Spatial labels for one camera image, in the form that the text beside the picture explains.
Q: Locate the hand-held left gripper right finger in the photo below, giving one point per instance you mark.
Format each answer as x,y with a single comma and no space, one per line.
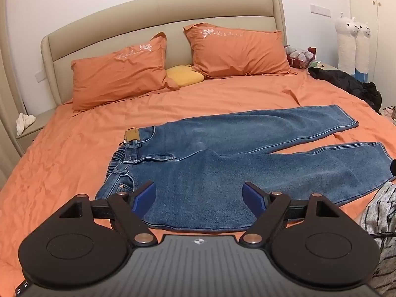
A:
252,198

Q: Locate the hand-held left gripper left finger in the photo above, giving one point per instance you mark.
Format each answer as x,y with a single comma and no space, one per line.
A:
144,198

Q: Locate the blue denim pants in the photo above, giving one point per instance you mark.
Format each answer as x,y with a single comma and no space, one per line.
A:
216,167

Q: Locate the grey striped garment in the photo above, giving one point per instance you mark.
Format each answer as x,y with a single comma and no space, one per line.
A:
382,216

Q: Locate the orange bed sheet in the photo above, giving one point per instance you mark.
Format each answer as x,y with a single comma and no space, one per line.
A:
62,161

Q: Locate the black jacket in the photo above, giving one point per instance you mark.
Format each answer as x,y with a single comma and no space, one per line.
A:
349,83

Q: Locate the beige nightstand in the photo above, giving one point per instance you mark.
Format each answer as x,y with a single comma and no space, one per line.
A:
41,125
326,67

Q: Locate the white alpaca plush toy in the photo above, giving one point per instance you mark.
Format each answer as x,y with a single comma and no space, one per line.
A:
346,43
363,49

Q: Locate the yellow plush cushion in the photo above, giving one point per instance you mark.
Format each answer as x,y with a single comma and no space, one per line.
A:
184,75

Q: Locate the orange embroidered pillow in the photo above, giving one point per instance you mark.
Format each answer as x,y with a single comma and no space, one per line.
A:
123,71
238,52

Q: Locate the white crumpled cloth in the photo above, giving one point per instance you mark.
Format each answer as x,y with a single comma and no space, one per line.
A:
24,120

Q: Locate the red plush toy bundle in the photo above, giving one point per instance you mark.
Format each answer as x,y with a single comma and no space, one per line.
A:
300,58

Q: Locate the beige padded headboard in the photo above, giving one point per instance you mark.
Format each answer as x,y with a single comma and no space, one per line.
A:
123,21

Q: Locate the white wall socket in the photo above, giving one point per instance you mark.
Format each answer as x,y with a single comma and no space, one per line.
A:
40,76

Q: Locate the white wall switch panel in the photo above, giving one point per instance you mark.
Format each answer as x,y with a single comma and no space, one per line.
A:
321,10

